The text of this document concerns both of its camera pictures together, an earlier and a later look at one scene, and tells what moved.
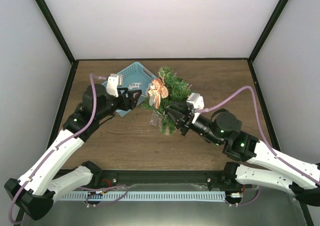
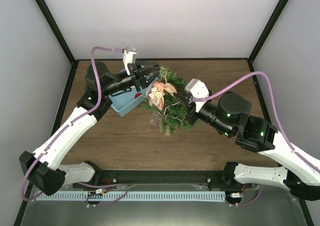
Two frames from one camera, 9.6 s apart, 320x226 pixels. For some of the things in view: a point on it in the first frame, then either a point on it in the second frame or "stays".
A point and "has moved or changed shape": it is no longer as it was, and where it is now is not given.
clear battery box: (154, 118) stays
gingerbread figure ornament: (154, 97) has moved or changed shape
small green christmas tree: (178, 90) stays
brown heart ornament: (164, 92) → (170, 87)
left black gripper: (126, 106) → (139, 77)
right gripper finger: (177, 117) → (184, 100)
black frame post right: (272, 22) stays
